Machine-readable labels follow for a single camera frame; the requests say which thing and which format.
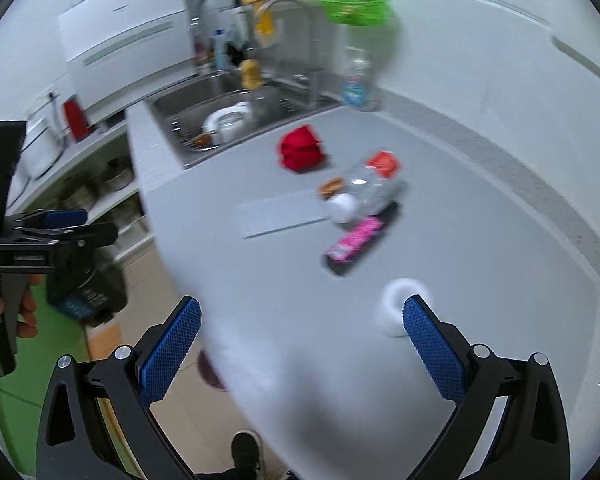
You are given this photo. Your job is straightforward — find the white rice cooker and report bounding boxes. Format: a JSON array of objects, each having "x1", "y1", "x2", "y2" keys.
[{"x1": 20, "y1": 117, "x2": 63, "y2": 181}]

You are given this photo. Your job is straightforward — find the white wall socket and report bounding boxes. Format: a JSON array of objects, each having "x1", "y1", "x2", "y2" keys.
[{"x1": 30, "y1": 87, "x2": 63, "y2": 116}]

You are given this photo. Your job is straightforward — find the clear plastic bottle red label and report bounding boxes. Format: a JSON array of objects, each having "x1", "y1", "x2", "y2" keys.
[{"x1": 326, "y1": 150, "x2": 406, "y2": 225}]

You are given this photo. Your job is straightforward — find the steel pot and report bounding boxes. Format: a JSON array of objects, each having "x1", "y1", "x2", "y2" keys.
[
  {"x1": 60, "y1": 182, "x2": 98, "y2": 211},
  {"x1": 100, "y1": 157, "x2": 133, "y2": 192}
]

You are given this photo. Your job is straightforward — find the white storage bin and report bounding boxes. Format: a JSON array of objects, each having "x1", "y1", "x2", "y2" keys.
[{"x1": 112, "y1": 200, "x2": 148, "y2": 261}]

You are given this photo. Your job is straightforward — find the person's left hand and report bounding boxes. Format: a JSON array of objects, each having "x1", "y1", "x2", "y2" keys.
[{"x1": 0, "y1": 277, "x2": 42, "y2": 341}]

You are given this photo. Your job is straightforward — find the white tape roll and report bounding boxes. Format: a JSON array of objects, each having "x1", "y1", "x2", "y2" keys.
[{"x1": 377, "y1": 277, "x2": 431, "y2": 338}]

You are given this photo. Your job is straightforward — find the slim steel gooseneck faucet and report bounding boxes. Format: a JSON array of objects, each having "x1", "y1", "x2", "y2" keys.
[{"x1": 254, "y1": 0, "x2": 326, "y2": 108}]

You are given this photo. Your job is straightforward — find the blue detergent bottle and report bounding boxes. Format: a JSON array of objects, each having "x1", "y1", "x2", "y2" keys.
[{"x1": 212, "y1": 30, "x2": 231, "y2": 73}]

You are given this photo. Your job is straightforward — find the stainless steel sink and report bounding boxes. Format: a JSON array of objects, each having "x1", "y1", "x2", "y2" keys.
[{"x1": 145, "y1": 72, "x2": 343, "y2": 171}]

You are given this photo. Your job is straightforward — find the red cloth pouch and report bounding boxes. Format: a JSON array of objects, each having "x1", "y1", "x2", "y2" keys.
[{"x1": 278, "y1": 125, "x2": 331, "y2": 175}]

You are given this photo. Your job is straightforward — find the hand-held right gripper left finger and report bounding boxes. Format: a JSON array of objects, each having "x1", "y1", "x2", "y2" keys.
[{"x1": 36, "y1": 296, "x2": 202, "y2": 480}]

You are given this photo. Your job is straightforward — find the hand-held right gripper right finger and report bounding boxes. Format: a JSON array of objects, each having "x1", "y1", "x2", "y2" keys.
[{"x1": 402, "y1": 295, "x2": 572, "y2": 480}]

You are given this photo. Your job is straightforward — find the pink and black carton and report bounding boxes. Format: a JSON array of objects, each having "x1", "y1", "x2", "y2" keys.
[{"x1": 322, "y1": 201, "x2": 401, "y2": 277}]

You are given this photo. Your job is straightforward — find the round metal trash bin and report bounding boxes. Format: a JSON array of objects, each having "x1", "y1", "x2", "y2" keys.
[{"x1": 196, "y1": 349, "x2": 230, "y2": 392}]

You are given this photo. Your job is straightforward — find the black box appliance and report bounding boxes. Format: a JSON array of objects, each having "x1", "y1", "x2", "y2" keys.
[{"x1": 45, "y1": 250, "x2": 129, "y2": 328}]

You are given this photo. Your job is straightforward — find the white bowl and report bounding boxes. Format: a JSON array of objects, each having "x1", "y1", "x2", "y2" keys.
[{"x1": 202, "y1": 101, "x2": 253, "y2": 143}]

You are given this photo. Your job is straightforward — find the yellow sponge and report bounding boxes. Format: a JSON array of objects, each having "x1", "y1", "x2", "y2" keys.
[{"x1": 240, "y1": 59, "x2": 263, "y2": 90}]

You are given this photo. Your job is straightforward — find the white dishwasher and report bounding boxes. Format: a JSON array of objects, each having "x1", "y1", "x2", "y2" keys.
[{"x1": 57, "y1": 0, "x2": 191, "y2": 126}]

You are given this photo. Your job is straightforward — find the translucent plastic lid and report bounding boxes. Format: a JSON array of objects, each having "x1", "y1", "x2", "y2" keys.
[{"x1": 237, "y1": 191, "x2": 331, "y2": 239}]

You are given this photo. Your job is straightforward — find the person's dark pants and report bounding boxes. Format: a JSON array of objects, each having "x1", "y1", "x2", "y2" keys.
[{"x1": 195, "y1": 467, "x2": 256, "y2": 480}]

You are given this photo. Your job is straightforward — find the steel wire dish basket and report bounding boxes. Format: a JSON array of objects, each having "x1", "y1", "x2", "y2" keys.
[{"x1": 167, "y1": 102, "x2": 261, "y2": 153}]

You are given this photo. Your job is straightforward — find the green plastic basket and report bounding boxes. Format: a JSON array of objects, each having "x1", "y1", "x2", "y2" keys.
[{"x1": 321, "y1": 0, "x2": 393, "y2": 27}]

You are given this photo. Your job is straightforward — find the red jug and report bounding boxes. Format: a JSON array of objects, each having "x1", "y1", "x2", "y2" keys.
[{"x1": 62, "y1": 97, "x2": 93, "y2": 143}]

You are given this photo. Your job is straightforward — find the person's left black shoe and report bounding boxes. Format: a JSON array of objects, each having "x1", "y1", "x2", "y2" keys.
[{"x1": 230, "y1": 431, "x2": 261, "y2": 476}]

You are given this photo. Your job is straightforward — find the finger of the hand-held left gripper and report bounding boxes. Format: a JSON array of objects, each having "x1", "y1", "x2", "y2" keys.
[
  {"x1": 0, "y1": 209, "x2": 89, "y2": 236},
  {"x1": 10, "y1": 221, "x2": 119, "y2": 256}
]

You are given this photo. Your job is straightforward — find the hand soap pump bottle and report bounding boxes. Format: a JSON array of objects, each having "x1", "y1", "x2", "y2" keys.
[{"x1": 342, "y1": 46, "x2": 381, "y2": 112}]

